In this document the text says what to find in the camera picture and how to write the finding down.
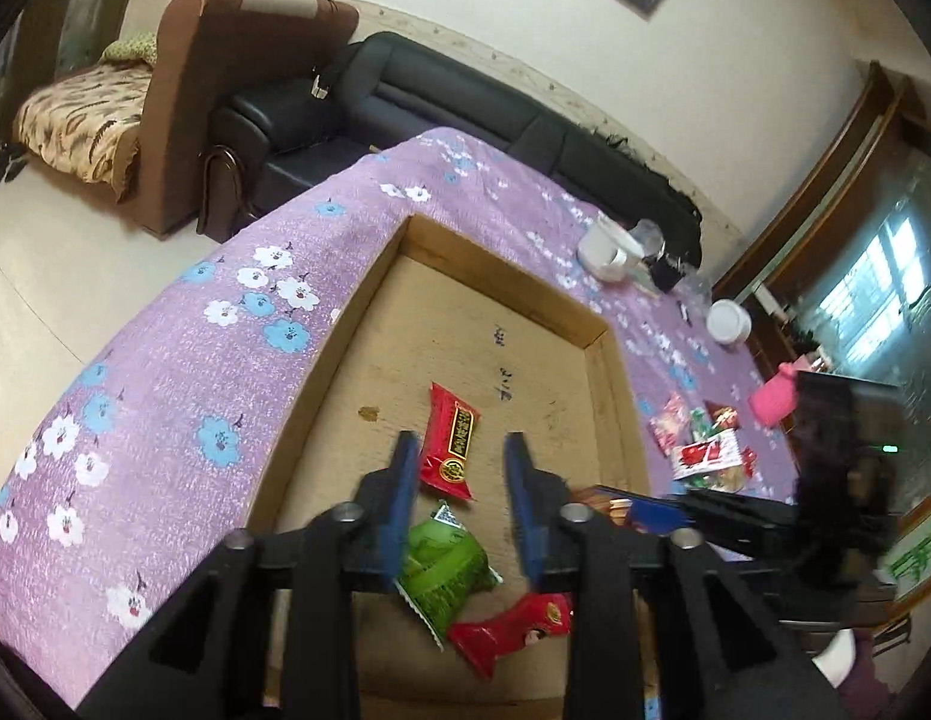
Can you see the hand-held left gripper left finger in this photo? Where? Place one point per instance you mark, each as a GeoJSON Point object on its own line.
{"type": "Point", "coordinates": [405, 487]}

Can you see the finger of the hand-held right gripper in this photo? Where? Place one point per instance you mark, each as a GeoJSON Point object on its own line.
{"type": "Point", "coordinates": [656, 517]}
{"type": "Point", "coordinates": [735, 508]}

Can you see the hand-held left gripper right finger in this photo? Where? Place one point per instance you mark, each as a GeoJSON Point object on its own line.
{"type": "Point", "coordinates": [519, 487]}

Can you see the white and red snack packet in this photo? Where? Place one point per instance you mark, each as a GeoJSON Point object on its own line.
{"type": "Point", "coordinates": [707, 456]}

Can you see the red snack packet black label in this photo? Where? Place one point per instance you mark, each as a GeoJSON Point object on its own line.
{"type": "Point", "coordinates": [452, 442]}

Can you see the pink striped snack packet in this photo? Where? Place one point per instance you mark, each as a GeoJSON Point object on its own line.
{"type": "Point", "coordinates": [666, 426]}

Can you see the small red snack packet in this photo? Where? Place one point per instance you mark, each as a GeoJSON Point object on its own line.
{"type": "Point", "coordinates": [724, 414]}

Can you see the small green snack packet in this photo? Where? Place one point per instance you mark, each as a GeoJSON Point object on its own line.
{"type": "Point", "coordinates": [698, 420]}

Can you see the red snack packet cartoon print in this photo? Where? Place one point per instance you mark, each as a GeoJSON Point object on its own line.
{"type": "Point", "coordinates": [510, 626]}

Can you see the shallow cardboard box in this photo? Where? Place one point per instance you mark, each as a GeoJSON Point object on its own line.
{"type": "Point", "coordinates": [465, 330]}

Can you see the bottle with pink knitted cover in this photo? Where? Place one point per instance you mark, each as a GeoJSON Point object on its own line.
{"type": "Point", "coordinates": [774, 394]}

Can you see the white stool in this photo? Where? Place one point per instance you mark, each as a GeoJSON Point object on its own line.
{"type": "Point", "coordinates": [836, 656]}

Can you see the white plastic jar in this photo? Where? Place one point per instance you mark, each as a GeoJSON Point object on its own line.
{"type": "Point", "coordinates": [730, 320]}

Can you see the wooden glass cabinet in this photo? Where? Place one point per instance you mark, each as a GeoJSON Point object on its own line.
{"type": "Point", "coordinates": [870, 240]}

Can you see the black small container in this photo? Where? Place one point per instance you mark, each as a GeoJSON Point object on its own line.
{"type": "Point", "coordinates": [664, 271]}

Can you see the white enamel mug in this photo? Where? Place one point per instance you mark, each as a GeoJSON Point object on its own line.
{"type": "Point", "coordinates": [606, 251]}

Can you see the clear plastic wrapping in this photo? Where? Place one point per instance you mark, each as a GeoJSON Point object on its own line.
{"type": "Point", "coordinates": [649, 235]}

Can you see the black leather sofa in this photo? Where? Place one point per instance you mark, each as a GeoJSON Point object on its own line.
{"type": "Point", "coordinates": [435, 97]}

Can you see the brown fabric sofa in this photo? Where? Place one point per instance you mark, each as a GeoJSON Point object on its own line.
{"type": "Point", "coordinates": [202, 90]}

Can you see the leaf patterned blanket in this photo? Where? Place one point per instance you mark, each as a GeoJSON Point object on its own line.
{"type": "Point", "coordinates": [82, 120]}

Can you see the dark shoes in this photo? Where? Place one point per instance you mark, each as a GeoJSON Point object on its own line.
{"type": "Point", "coordinates": [1, 165]}

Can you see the green dotted pillow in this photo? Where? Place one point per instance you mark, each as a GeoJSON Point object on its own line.
{"type": "Point", "coordinates": [131, 47]}

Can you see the green bamboo wall decal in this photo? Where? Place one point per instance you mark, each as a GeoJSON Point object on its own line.
{"type": "Point", "coordinates": [915, 555]}

